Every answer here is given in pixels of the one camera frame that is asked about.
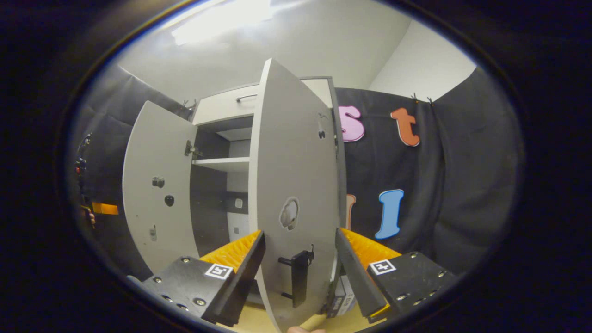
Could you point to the ceiling light panel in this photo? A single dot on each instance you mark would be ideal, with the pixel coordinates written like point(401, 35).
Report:
point(222, 21)

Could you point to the white shoe cabinet door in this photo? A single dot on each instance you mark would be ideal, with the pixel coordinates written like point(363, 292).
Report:
point(291, 152)
point(157, 138)

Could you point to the small white box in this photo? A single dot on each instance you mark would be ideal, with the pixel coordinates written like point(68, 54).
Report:
point(344, 298)

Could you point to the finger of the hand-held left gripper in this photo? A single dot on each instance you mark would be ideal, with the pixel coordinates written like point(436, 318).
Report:
point(105, 208)

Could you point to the black backdrop cloth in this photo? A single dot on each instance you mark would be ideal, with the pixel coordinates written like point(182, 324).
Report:
point(462, 185)

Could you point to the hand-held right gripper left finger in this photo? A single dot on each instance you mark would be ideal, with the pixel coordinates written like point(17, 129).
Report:
point(240, 277)

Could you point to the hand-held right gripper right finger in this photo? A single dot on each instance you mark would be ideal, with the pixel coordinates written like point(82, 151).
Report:
point(358, 277)

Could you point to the white cabinet drawer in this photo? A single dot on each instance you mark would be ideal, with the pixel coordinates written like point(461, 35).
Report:
point(222, 106)

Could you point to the white shoe cabinet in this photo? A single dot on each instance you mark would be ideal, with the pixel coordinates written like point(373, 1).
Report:
point(217, 203)

